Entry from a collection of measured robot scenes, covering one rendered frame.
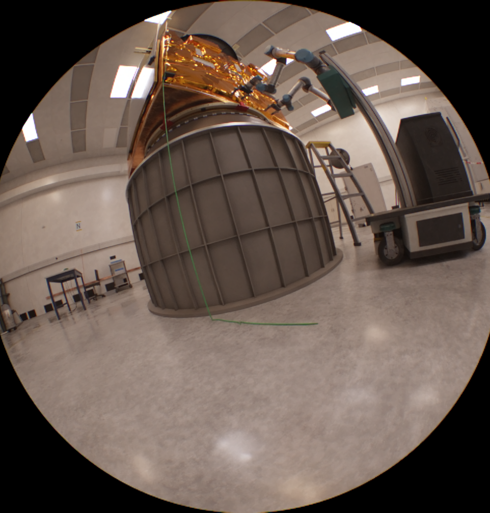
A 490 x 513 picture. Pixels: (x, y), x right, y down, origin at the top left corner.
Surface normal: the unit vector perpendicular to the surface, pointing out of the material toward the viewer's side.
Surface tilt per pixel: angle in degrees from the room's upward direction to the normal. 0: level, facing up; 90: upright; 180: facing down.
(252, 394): 0
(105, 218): 90
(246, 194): 90
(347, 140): 90
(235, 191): 90
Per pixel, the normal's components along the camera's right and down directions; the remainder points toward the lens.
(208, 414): -0.26, -0.96
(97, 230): 0.68, -0.13
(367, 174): -0.69, 0.25
